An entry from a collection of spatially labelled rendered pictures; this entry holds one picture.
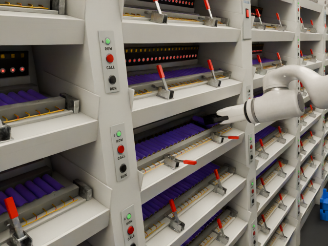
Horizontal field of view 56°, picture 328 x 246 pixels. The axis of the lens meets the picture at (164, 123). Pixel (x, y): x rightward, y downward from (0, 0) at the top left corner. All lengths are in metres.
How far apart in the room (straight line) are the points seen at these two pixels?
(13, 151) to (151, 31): 0.41
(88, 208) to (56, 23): 0.37
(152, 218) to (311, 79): 0.58
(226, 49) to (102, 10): 0.66
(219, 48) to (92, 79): 0.71
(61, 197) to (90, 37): 0.32
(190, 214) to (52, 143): 0.56
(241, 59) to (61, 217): 0.83
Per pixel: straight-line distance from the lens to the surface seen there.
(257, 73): 1.43
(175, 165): 0.86
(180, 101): 0.84
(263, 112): 0.99
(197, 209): 1.03
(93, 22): 0.63
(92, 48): 0.62
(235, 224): 1.33
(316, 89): 0.90
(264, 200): 1.54
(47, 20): 0.57
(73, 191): 0.69
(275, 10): 1.89
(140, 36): 0.74
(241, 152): 1.25
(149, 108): 0.73
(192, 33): 0.91
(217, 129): 1.12
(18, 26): 0.55
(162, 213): 0.94
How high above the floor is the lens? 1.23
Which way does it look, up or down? 11 degrees down
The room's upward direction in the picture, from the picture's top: 5 degrees counter-clockwise
